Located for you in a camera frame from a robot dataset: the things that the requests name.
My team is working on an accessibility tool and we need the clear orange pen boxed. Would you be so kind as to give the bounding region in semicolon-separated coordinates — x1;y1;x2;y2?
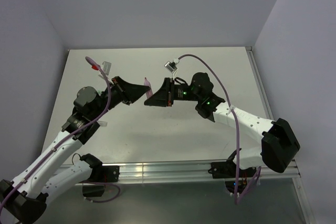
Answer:
98;121;108;127

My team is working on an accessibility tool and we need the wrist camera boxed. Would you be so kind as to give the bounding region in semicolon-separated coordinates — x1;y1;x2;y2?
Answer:
100;61;112;77
164;58;180;74

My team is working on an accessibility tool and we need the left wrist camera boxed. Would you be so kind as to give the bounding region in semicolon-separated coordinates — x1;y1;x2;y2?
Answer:
100;61;112;77

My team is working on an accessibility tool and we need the aluminium side rail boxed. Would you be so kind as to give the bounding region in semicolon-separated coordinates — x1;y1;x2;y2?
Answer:
245;47;317;223

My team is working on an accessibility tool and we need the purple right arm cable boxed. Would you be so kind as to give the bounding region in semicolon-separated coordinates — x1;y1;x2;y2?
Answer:
177;54;263;206

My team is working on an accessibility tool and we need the purple pen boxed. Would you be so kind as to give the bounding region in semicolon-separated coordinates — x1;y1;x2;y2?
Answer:
143;78;153;99

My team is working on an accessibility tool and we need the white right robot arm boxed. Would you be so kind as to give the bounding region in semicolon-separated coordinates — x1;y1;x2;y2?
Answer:
144;72;300;177

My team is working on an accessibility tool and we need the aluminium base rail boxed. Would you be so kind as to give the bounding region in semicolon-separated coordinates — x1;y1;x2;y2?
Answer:
101;159;300;185

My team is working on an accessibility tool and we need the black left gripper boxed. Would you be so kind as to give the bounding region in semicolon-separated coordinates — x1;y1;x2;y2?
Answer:
91;76;150;120

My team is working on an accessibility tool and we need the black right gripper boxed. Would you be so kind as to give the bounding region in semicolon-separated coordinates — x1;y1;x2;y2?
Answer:
144;78;202;107

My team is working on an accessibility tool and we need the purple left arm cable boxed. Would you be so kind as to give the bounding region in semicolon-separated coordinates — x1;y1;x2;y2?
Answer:
0;56;121;209

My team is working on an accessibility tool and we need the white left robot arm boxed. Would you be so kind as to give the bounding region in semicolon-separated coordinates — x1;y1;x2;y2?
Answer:
1;77;150;223

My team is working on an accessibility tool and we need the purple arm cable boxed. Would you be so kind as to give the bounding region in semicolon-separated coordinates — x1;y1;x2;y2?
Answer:
177;54;263;206
0;56;121;209

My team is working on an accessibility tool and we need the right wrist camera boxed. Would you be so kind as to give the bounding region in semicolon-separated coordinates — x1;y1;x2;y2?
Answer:
164;58;180;74

